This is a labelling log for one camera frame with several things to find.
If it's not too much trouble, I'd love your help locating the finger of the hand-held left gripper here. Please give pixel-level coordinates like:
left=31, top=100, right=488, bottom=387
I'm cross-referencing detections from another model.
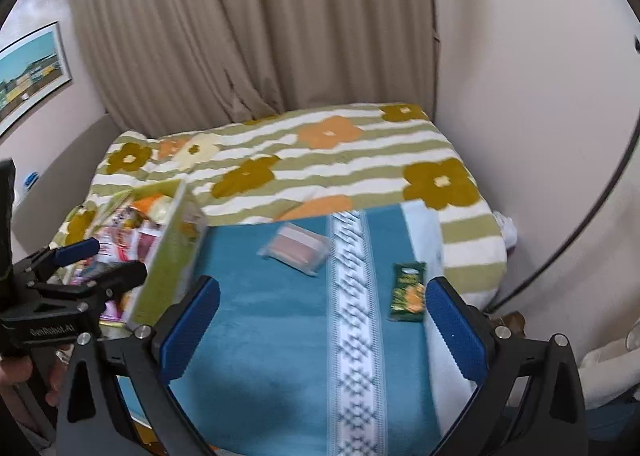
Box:
left=12, top=237, right=101, bottom=283
left=35, top=261, right=148, bottom=307

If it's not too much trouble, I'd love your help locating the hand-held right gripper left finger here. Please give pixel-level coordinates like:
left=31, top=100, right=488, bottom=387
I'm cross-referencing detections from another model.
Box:
left=56, top=276, right=221, bottom=456

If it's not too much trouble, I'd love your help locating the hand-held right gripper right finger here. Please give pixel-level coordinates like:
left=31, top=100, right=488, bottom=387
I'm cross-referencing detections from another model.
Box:
left=425, top=277, right=588, bottom=456

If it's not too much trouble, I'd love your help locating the magenta snack packet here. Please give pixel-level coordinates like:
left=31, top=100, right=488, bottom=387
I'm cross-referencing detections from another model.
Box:
left=101, top=300, right=127, bottom=323

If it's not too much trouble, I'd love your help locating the green cardboard box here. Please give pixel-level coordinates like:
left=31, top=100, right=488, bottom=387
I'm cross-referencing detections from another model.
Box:
left=97, top=179, right=208, bottom=332

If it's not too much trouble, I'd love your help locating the small green snack packet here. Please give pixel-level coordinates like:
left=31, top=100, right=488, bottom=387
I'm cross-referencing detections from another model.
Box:
left=389, top=261, right=427, bottom=323

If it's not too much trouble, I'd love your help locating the clear packet with pink content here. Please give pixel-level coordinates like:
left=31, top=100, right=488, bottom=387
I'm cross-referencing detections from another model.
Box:
left=257, top=222, right=331, bottom=277

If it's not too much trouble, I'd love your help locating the person's left hand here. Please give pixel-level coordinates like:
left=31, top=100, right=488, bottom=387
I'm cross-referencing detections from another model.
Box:
left=0, top=343, right=73, bottom=404

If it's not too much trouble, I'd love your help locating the teal patterned blanket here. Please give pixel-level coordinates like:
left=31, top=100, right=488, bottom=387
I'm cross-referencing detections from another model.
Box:
left=117, top=201, right=481, bottom=456

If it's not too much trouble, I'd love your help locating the white cloth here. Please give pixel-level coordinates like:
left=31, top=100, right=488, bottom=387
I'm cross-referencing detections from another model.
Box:
left=492, top=211, right=519, bottom=249

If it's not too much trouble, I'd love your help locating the dark blue cloth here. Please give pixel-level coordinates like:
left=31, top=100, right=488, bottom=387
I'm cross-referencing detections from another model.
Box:
left=585, top=396, right=640, bottom=442

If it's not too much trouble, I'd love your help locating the floral striped blanket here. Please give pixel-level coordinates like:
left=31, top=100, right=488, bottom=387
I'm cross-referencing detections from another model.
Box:
left=52, top=103, right=508, bottom=309

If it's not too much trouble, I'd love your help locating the black hoop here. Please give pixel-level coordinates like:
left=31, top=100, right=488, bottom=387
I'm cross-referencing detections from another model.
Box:
left=487, top=106, right=640, bottom=312

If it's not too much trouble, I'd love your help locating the beige curtain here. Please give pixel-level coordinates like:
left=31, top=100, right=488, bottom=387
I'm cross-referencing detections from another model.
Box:
left=67, top=0, right=441, bottom=129

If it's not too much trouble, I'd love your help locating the framed wall picture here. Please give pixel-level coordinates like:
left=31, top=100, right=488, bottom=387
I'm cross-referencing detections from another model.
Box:
left=0, top=21, right=73, bottom=137

